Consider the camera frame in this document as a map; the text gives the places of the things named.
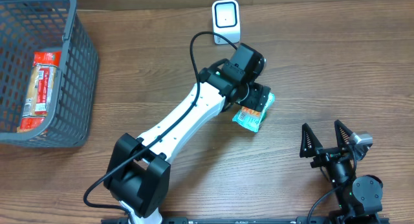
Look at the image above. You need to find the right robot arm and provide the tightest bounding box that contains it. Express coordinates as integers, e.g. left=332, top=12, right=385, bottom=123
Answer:
left=300, top=120, right=389, bottom=223

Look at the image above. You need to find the grey plastic mesh basket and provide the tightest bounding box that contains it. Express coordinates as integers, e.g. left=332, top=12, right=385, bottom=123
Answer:
left=1, top=0, right=99, bottom=148

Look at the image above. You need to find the red cracker sleeve package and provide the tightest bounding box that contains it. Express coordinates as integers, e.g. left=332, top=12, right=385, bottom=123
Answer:
left=17, top=51, right=61, bottom=133

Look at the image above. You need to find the white barcode scanner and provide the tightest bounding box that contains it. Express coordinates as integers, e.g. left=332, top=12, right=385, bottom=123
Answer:
left=212, top=0, right=241, bottom=43

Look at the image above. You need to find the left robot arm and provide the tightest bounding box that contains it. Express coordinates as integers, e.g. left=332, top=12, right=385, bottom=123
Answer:
left=103, top=43, right=270, bottom=223

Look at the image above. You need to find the teal wet wipes pack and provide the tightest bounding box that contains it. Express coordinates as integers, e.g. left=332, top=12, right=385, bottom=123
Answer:
left=232, top=93, right=276, bottom=133

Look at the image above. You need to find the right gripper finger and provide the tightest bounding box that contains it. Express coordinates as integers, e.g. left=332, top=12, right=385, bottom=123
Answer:
left=300, top=123, right=323, bottom=158
left=334, top=120, right=353, bottom=148

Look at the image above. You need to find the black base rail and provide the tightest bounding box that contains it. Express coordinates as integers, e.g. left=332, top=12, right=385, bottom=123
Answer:
left=101, top=216, right=390, bottom=224

